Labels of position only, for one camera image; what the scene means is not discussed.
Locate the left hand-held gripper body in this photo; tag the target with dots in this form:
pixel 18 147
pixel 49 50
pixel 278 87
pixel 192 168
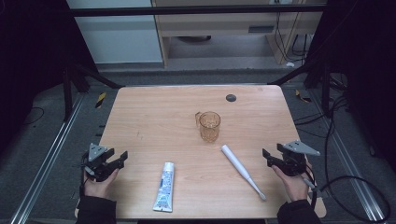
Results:
pixel 95 161

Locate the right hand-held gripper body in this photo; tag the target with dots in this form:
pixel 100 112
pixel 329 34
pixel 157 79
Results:
pixel 294 161

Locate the white electric toothbrush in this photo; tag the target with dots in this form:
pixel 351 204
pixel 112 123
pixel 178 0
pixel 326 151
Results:
pixel 238 165

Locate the white and blue toothpaste tube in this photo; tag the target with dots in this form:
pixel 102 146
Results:
pixel 164 189

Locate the person's right hand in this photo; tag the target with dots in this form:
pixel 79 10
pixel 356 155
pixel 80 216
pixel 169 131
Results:
pixel 294 186

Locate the person's left hand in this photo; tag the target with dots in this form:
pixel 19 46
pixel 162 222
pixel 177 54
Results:
pixel 98 188

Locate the yellow and black tape strip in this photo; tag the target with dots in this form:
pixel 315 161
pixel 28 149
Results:
pixel 302 97
pixel 100 100

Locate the dark round table grommet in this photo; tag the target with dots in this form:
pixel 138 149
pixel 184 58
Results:
pixel 231 98

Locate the black metal stand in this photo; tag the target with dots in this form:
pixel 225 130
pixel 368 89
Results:
pixel 325 90
pixel 67 93

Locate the small white floor object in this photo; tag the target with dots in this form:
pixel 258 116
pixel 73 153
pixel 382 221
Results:
pixel 290 64

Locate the dark curtain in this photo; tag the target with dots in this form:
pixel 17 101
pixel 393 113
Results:
pixel 28 62
pixel 370 77

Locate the white cabinet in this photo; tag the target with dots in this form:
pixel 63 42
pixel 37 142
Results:
pixel 118 40

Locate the light wooden desk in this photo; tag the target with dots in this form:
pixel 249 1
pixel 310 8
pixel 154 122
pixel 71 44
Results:
pixel 218 25

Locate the black horizontal bar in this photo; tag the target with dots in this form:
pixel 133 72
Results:
pixel 186 10

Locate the aluminium floor rail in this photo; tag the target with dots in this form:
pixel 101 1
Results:
pixel 348 161
pixel 46 158

